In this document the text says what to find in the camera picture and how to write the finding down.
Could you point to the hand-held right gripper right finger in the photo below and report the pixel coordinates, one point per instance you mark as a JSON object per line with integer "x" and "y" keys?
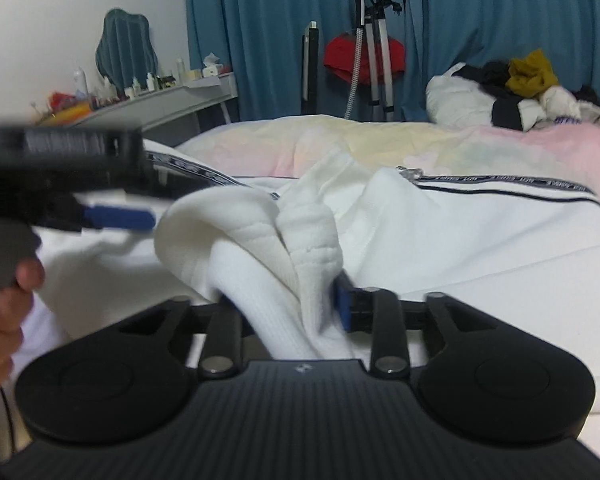
{"x": 343, "y": 307}

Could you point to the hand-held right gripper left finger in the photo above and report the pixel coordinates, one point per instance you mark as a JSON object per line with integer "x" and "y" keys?
{"x": 225, "y": 332}

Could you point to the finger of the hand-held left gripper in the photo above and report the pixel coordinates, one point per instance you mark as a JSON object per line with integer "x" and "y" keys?
{"x": 120, "y": 217}

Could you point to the white jacket with striped trim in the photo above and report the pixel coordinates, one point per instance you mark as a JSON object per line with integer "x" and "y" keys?
{"x": 260, "y": 260}

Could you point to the person's left hand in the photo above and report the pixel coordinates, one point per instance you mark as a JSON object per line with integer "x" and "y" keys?
{"x": 2, "y": 320}

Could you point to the orange and red clutter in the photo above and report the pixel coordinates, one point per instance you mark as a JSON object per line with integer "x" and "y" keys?
{"x": 65, "y": 105}

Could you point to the row of cosmetic bottles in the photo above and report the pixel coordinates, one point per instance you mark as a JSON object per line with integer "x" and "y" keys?
{"x": 140, "y": 85}

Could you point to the white dressing table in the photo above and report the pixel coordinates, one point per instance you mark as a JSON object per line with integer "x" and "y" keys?
{"x": 155, "y": 102}

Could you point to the teal wavy-framed mirror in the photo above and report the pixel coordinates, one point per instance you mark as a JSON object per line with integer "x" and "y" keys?
{"x": 125, "y": 45}

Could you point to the pastel blanket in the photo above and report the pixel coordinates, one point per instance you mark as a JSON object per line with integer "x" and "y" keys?
{"x": 380, "y": 140}

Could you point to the tissue box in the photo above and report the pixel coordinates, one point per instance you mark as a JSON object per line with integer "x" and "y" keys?
{"x": 211, "y": 66}

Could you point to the white puffy garment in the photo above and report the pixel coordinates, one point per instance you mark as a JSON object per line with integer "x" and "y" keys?
{"x": 455, "y": 97}

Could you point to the blue curtain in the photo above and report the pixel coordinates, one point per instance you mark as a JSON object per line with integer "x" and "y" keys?
{"x": 260, "y": 20}

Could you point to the black upright panel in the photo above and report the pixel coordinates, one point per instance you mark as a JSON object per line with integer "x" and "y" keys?
{"x": 310, "y": 65}

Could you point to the red cloth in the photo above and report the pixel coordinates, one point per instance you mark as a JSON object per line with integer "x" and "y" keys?
{"x": 342, "y": 57}

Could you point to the garment steamer stand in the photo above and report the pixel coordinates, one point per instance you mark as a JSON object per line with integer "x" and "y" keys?
{"x": 375, "y": 50}

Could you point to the black cloth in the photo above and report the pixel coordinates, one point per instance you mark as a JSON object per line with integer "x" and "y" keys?
{"x": 500, "y": 77}

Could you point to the white crumpled cloth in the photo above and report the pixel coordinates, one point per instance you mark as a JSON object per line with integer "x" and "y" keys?
{"x": 555, "y": 105}

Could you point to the mustard yellow cloth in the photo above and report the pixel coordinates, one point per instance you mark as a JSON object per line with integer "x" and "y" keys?
{"x": 532, "y": 75}

